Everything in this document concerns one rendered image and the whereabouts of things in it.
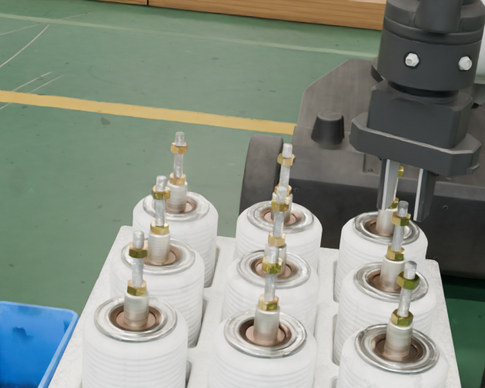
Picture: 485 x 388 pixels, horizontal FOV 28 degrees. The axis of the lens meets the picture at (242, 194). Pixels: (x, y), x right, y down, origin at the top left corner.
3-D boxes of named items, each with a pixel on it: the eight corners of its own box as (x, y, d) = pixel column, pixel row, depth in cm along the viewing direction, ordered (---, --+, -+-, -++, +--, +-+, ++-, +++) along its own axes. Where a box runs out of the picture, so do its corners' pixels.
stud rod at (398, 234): (388, 266, 97) (399, 199, 94) (397, 269, 97) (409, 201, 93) (386, 272, 96) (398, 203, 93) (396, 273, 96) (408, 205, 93)
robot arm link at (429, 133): (491, 155, 92) (516, 34, 87) (459, 190, 84) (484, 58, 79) (369, 124, 97) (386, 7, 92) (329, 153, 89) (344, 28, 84)
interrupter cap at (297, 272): (220, 270, 97) (221, 264, 97) (269, 246, 103) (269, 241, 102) (277, 300, 93) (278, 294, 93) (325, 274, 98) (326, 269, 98)
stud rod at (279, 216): (279, 259, 96) (286, 191, 93) (269, 257, 96) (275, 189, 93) (280, 254, 97) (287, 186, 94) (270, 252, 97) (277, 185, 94)
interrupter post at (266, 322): (272, 328, 88) (276, 297, 87) (282, 343, 86) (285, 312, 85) (248, 331, 88) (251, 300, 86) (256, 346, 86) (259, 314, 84)
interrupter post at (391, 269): (391, 294, 96) (396, 265, 94) (372, 284, 97) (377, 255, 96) (406, 287, 97) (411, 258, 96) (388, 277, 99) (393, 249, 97)
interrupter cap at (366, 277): (395, 314, 92) (396, 308, 92) (336, 281, 97) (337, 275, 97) (443, 290, 97) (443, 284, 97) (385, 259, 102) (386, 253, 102)
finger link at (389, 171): (393, 202, 95) (403, 144, 93) (381, 213, 93) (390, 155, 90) (379, 198, 96) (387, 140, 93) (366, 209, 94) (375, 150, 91)
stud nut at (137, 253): (147, 259, 84) (147, 251, 83) (127, 259, 84) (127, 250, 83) (148, 249, 86) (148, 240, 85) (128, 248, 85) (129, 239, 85)
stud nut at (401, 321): (390, 326, 84) (392, 317, 84) (389, 315, 86) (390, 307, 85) (413, 327, 84) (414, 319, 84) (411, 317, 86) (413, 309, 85)
